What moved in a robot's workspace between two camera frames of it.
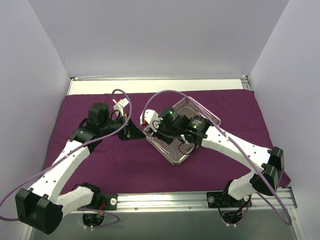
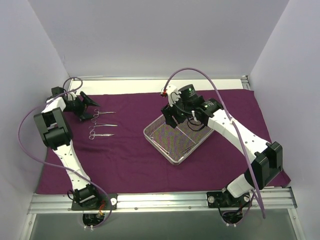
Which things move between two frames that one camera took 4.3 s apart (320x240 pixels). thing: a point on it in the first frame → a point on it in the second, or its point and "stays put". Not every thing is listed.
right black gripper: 159,130 → 171,115
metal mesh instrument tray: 198,119 stays put
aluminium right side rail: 245,82 stays put
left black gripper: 127,130 → 83,106
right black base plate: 222,199 stays put
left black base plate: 103,201 stays put
